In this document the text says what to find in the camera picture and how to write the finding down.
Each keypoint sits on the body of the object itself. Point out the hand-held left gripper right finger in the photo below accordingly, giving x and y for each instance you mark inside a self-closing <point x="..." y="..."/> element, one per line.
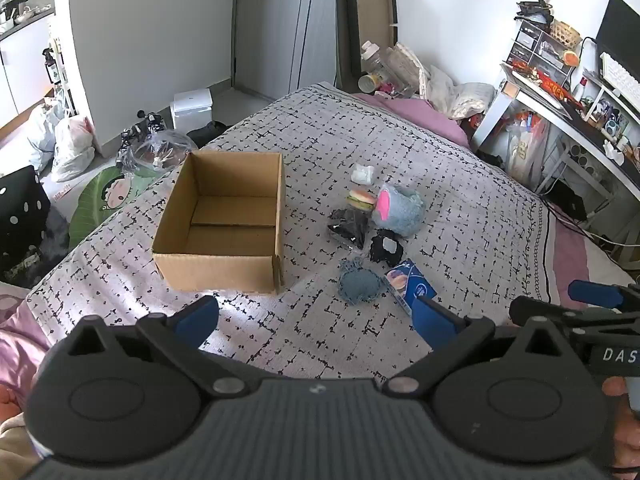
<point x="432" y="317"/>

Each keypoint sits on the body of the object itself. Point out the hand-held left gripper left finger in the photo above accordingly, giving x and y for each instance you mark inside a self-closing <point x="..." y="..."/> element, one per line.
<point x="199" y="317"/>

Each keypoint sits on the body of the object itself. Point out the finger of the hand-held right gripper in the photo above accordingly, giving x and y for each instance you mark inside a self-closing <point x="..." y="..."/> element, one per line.
<point x="595" y="292"/>
<point x="525" y="311"/>

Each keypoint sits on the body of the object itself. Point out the blue tissue packet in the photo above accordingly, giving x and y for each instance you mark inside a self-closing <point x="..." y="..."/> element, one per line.
<point x="407" y="285"/>

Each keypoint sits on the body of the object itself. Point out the cardboard box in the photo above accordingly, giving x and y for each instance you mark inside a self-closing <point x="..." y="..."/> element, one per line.
<point x="220" y="265"/>

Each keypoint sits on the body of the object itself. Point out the black cloth white label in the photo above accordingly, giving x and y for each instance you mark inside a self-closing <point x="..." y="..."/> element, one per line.
<point x="382" y="255"/>

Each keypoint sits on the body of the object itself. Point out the blue knitted cloth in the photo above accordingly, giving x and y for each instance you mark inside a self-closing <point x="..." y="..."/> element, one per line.
<point x="359" y="282"/>

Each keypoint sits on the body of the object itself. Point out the blue plush toy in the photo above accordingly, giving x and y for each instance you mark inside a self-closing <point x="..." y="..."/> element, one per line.
<point x="402" y="212"/>

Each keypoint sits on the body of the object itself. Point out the burger plush toy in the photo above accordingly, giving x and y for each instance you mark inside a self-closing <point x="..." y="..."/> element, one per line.
<point x="361" y="200"/>

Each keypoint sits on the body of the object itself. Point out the white soft bundle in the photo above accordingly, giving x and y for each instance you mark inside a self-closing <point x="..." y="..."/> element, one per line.
<point x="362" y="174"/>

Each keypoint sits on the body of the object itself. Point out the person's right hand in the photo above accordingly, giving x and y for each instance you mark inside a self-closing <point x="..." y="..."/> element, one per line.
<point x="627" y="435"/>

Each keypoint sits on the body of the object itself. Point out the grey printed blanket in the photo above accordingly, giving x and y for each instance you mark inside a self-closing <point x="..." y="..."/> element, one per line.
<point x="450" y="185"/>

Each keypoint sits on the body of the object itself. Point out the green cartoon mat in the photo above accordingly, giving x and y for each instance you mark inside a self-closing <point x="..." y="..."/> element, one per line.
<point x="95" y="200"/>

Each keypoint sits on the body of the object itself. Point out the plastic bag with packets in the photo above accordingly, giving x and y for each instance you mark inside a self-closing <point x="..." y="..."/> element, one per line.
<point x="525" y="150"/>

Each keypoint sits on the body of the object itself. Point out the dark fuzzy rug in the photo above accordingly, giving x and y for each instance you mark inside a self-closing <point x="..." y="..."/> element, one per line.
<point x="52" y="240"/>

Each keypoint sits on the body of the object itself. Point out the crumpled clear plastic bag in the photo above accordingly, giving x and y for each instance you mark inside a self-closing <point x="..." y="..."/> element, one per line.
<point x="160" y="150"/>

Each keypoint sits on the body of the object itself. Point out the pink quilt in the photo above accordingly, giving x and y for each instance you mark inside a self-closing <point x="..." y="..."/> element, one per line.
<point x="20" y="340"/>

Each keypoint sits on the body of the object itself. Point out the black small equipment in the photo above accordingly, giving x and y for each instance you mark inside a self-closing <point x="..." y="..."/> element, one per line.
<point x="142" y="127"/>

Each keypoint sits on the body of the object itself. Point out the pink bed sheet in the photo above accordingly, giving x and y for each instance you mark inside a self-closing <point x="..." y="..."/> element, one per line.
<point x="425" y="115"/>

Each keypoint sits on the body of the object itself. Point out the black polka dot bag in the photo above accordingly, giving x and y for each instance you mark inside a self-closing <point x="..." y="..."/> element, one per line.
<point x="20" y="215"/>

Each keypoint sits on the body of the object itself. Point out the white desk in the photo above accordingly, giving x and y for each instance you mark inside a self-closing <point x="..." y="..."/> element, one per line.
<point x="500" y="105"/>

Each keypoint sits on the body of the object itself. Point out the white storage bin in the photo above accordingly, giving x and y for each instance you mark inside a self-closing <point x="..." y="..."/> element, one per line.
<point x="191" y="110"/>

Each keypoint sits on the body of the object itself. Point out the white plastic bag red print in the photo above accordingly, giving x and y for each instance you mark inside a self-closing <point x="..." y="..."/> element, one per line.
<point x="74" y="150"/>

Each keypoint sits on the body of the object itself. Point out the white keyboard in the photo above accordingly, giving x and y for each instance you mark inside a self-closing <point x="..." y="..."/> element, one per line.
<point x="620" y="77"/>

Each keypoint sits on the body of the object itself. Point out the white pillow bag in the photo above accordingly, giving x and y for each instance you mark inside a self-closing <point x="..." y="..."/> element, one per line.
<point x="465" y="97"/>

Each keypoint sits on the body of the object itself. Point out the desk drawer organiser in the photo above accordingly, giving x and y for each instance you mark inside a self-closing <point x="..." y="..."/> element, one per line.
<point x="535" y="45"/>

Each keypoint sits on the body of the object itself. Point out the woven basket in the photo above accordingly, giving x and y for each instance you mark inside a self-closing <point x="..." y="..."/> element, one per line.
<point x="566" y="35"/>

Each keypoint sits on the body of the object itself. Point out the black monitor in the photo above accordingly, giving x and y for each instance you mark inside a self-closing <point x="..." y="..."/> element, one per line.
<point x="620" y="30"/>

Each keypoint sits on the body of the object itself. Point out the clear plastic bottle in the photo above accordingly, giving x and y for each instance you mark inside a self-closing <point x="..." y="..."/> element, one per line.
<point x="372" y="55"/>

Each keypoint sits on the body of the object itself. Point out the black spray bottle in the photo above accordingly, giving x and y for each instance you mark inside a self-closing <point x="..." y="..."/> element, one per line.
<point x="51" y="67"/>

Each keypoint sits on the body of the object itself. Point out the dark headboard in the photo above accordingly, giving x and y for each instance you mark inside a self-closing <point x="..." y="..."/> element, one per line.
<point x="345" y="35"/>

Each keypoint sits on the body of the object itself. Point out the grey wardrobe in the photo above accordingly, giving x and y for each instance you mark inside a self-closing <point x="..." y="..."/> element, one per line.
<point x="285" y="25"/>

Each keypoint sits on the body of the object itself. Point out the flat cardboard sheet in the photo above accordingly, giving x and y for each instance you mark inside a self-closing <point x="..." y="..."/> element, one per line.
<point x="375" y="5"/>

